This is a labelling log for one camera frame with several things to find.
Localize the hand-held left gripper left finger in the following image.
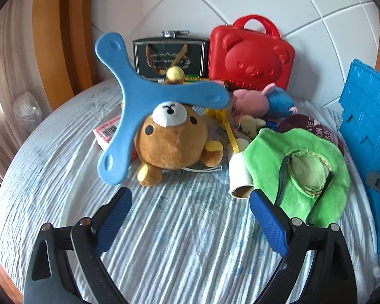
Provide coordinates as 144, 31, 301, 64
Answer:
23, 187, 134, 304

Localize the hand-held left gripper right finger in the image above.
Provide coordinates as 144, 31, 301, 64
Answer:
249, 189, 359, 304

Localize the white paper roll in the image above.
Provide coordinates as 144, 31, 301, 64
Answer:
228, 151, 255, 199

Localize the blue plastic crate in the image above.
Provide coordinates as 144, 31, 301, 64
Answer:
338, 58, 380, 255

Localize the brown bear plush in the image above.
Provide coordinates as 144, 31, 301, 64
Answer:
134, 101, 225, 187

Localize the white cloth-covered round desktop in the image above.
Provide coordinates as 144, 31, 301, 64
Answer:
0, 78, 380, 304

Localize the green leaf plush hat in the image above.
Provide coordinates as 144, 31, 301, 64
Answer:
242, 127, 352, 227

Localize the pink barcode box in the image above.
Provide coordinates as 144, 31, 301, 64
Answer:
93, 116, 139, 163

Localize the maroon printed cap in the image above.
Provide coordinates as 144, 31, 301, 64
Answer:
276, 113, 346, 154

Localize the small beige plush mouse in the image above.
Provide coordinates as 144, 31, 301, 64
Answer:
237, 115, 267, 139

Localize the yellow plastic toy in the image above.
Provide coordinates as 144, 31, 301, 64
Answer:
205, 107, 242, 156

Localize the blue three-blade boomerang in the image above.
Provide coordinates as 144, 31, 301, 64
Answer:
94, 32, 232, 186

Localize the pink pig plush blue body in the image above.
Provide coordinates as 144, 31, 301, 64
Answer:
231, 82, 300, 118

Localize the clear plastic bag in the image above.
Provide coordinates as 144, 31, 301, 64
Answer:
12, 91, 42, 125

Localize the yellow pompom ball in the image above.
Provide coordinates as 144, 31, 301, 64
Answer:
165, 65, 186, 85

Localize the green yellow flat box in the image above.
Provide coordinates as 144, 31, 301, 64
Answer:
183, 73, 227, 87

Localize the dark gift box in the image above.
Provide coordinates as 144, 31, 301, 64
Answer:
132, 36, 210, 85

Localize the red bear-face case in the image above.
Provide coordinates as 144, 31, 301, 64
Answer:
207, 13, 296, 92

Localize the beige curtain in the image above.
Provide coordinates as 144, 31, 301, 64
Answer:
0, 0, 53, 186

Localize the metal hip flask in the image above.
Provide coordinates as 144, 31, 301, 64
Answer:
161, 30, 191, 39

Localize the wooden door frame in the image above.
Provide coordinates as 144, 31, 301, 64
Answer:
32, 0, 94, 112

